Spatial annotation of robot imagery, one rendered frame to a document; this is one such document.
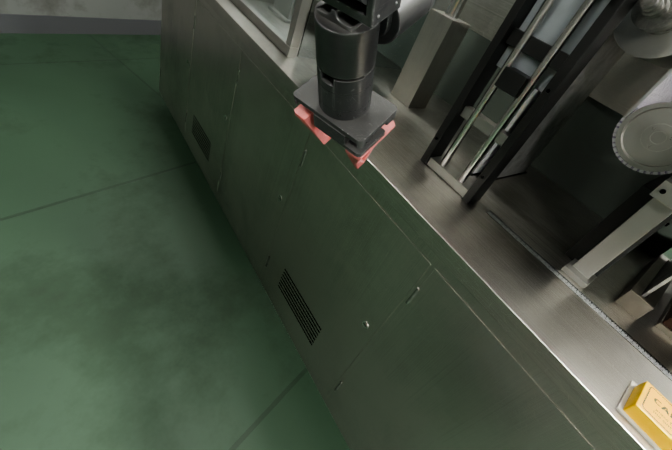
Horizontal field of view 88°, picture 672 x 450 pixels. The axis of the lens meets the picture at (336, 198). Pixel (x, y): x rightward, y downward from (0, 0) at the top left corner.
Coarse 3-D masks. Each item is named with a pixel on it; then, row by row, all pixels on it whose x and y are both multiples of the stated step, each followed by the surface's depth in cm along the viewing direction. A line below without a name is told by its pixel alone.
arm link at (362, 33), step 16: (320, 0) 30; (320, 16) 29; (336, 16) 28; (320, 32) 29; (336, 32) 28; (352, 32) 28; (368, 32) 28; (384, 32) 33; (320, 48) 31; (336, 48) 29; (352, 48) 29; (368, 48) 30; (320, 64) 32; (336, 64) 31; (352, 64) 31; (368, 64) 32
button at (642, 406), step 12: (648, 384) 51; (636, 396) 49; (648, 396) 49; (660, 396) 50; (624, 408) 48; (636, 408) 47; (648, 408) 47; (660, 408) 48; (636, 420) 47; (648, 420) 46; (660, 420) 46; (648, 432) 47; (660, 432) 46; (660, 444) 46
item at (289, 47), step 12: (240, 0) 126; (300, 0) 98; (252, 12) 120; (300, 12) 100; (264, 24) 115; (300, 24) 102; (276, 36) 111; (288, 36) 105; (300, 36) 105; (288, 48) 106
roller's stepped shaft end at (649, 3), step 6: (642, 0) 53; (648, 0) 52; (654, 0) 52; (660, 0) 52; (666, 0) 53; (642, 6) 53; (648, 6) 52; (654, 6) 52; (660, 6) 53; (666, 6) 53; (642, 12) 55; (648, 12) 54; (654, 12) 54; (660, 12) 54
